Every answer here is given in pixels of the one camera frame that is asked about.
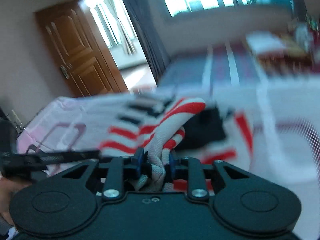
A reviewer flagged striped knit sweater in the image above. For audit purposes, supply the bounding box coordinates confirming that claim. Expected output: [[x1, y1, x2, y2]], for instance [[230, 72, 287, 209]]
[[100, 96, 253, 191]]

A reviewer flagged patterned bed sheet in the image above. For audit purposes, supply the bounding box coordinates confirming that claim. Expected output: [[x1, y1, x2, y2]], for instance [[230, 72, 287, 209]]
[[17, 80, 319, 239]]

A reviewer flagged brown wooden door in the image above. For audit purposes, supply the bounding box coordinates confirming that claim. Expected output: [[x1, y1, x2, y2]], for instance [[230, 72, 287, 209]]
[[35, 0, 128, 98]]

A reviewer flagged red patterned blanket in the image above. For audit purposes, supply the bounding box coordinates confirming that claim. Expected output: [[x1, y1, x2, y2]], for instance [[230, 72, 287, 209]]
[[252, 36, 319, 77]]

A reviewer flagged folded white towel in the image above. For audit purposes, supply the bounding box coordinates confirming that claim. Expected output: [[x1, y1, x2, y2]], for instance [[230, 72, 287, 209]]
[[246, 31, 287, 55]]

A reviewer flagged checkered pillow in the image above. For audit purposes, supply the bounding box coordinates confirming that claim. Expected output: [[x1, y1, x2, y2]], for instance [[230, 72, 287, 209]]
[[287, 17, 319, 53]]

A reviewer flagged beige balcony curtain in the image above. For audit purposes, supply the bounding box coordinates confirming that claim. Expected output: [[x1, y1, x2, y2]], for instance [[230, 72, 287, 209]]
[[95, 0, 137, 55]]

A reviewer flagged grey left curtain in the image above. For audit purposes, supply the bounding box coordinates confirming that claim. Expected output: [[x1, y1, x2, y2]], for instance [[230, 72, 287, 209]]
[[123, 0, 170, 82]]

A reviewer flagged metal door handle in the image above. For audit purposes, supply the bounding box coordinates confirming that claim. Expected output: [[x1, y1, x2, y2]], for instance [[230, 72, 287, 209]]
[[60, 64, 73, 79]]

